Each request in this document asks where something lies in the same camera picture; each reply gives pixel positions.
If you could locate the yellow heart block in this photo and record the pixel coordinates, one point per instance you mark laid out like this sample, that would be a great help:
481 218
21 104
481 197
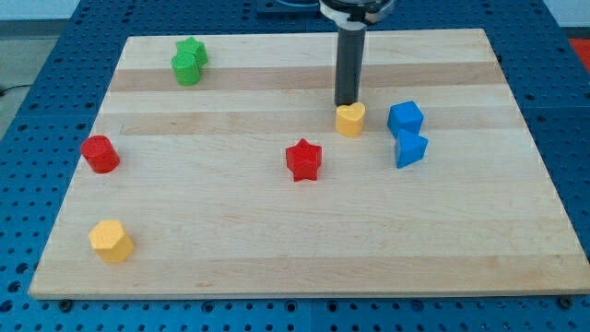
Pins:
350 119

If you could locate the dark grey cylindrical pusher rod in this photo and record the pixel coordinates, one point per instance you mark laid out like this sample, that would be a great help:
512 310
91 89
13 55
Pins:
349 53

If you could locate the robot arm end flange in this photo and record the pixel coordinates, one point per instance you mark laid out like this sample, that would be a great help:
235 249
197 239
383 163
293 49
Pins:
356 12

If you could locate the yellow hexagon block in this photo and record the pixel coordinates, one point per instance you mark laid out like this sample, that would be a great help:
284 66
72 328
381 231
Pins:
110 241

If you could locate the red star block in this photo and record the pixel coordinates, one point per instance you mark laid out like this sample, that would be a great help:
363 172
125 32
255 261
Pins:
304 160

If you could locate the wooden board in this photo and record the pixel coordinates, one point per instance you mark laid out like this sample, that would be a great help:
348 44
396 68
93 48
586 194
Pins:
204 191

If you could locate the blue pentagon block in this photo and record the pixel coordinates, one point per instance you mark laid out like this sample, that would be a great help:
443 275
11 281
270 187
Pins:
409 148

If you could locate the blue cube block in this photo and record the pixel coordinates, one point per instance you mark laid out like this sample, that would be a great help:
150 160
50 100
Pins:
405 116

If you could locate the green cylinder block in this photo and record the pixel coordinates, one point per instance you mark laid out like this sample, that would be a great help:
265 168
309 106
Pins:
186 69

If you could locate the green star block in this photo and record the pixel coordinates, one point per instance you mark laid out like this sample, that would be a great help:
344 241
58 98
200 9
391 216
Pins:
196 48

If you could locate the red cylinder block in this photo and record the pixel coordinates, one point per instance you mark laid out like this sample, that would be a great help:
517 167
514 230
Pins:
100 154

